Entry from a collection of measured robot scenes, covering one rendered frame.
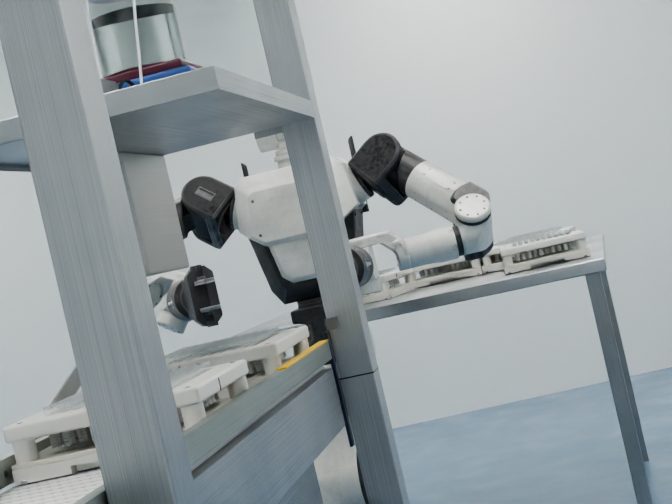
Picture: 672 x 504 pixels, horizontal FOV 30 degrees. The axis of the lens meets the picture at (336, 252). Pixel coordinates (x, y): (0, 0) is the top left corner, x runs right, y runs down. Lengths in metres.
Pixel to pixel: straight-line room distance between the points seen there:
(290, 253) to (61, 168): 1.73
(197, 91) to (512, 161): 5.44
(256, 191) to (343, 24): 4.25
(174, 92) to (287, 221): 1.25
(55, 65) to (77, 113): 0.04
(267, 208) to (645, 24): 4.55
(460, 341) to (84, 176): 5.92
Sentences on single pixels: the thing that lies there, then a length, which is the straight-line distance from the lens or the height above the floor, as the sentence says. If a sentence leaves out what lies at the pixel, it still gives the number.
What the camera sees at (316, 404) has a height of 0.85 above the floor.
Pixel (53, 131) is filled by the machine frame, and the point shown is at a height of 1.23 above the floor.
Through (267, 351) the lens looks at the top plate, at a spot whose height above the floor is 0.95.
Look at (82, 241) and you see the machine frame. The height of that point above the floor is 1.13.
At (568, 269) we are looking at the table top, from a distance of 3.42.
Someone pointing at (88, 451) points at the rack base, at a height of 0.91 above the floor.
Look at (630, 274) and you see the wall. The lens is 7.01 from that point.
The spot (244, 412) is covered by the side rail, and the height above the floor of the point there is 0.90.
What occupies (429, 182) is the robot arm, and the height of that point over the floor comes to 1.16.
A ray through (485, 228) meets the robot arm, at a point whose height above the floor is 1.04.
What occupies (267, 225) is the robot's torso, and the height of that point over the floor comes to 1.15.
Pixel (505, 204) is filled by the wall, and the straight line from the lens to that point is 6.92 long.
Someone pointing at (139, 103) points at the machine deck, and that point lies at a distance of 1.57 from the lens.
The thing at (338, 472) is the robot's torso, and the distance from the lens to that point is 2.63.
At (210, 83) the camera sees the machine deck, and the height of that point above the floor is 1.31.
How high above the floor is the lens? 1.09
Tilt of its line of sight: 1 degrees down
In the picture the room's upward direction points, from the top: 13 degrees counter-clockwise
